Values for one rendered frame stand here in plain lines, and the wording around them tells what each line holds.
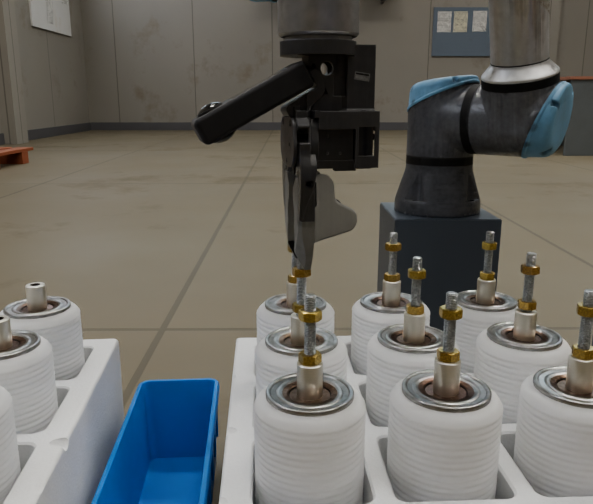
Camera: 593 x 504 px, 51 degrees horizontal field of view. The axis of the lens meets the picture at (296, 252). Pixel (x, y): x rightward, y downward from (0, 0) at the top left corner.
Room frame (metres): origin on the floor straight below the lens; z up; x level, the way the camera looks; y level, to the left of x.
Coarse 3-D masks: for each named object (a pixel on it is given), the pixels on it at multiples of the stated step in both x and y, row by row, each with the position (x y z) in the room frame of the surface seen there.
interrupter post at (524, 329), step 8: (520, 312) 0.61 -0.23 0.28; (528, 312) 0.61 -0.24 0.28; (536, 312) 0.61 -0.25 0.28; (520, 320) 0.61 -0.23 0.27; (528, 320) 0.60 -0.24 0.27; (536, 320) 0.61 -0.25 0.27; (520, 328) 0.61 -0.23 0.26; (528, 328) 0.60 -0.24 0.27; (520, 336) 0.61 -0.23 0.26; (528, 336) 0.60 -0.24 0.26
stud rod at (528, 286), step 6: (528, 252) 0.62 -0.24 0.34; (528, 258) 0.61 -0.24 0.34; (534, 258) 0.61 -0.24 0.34; (528, 264) 0.61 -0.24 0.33; (534, 264) 0.61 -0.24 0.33; (528, 276) 0.61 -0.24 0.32; (534, 276) 0.61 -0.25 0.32; (528, 282) 0.61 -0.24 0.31; (528, 288) 0.61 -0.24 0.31; (528, 294) 0.61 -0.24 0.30; (522, 300) 0.62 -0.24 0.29; (528, 300) 0.61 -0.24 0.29
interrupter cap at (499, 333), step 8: (488, 328) 0.63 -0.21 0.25; (496, 328) 0.63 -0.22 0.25; (504, 328) 0.63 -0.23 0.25; (512, 328) 0.64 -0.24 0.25; (536, 328) 0.63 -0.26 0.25; (544, 328) 0.63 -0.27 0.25; (488, 336) 0.61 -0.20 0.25; (496, 336) 0.61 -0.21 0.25; (504, 336) 0.61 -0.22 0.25; (512, 336) 0.62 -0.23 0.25; (536, 336) 0.62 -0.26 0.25; (544, 336) 0.61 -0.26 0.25; (552, 336) 0.61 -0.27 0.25; (560, 336) 0.61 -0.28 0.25; (504, 344) 0.59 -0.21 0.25; (512, 344) 0.59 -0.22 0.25; (520, 344) 0.59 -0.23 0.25; (528, 344) 0.59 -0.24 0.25; (536, 344) 0.59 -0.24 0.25; (544, 344) 0.59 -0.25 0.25; (552, 344) 0.59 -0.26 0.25; (560, 344) 0.59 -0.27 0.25
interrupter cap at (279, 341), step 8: (280, 328) 0.63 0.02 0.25; (288, 328) 0.63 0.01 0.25; (320, 328) 0.63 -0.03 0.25; (272, 336) 0.61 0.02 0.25; (280, 336) 0.61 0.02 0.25; (288, 336) 0.62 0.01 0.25; (320, 336) 0.61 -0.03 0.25; (328, 336) 0.61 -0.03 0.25; (336, 336) 0.61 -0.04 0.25; (272, 344) 0.59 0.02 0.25; (280, 344) 0.59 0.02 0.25; (288, 344) 0.60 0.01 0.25; (320, 344) 0.59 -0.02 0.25; (328, 344) 0.59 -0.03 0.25; (336, 344) 0.59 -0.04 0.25; (280, 352) 0.57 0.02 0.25; (288, 352) 0.57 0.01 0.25; (296, 352) 0.57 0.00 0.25; (320, 352) 0.57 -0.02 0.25
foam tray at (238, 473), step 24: (240, 360) 0.72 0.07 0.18; (240, 384) 0.65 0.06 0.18; (360, 384) 0.65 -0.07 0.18; (240, 408) 0.59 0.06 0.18; (240, 432) 0.54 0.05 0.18; (384, 432) 0.54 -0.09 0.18; (504, 432) 0.55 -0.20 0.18; (240, 456) 0.50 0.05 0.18; (384, 456) 0.54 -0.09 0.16; (504, 456) 0.50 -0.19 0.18; (240, 480) 0.47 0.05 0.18; (384, 480) 0.47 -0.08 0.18; (504, 480) 0.47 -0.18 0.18
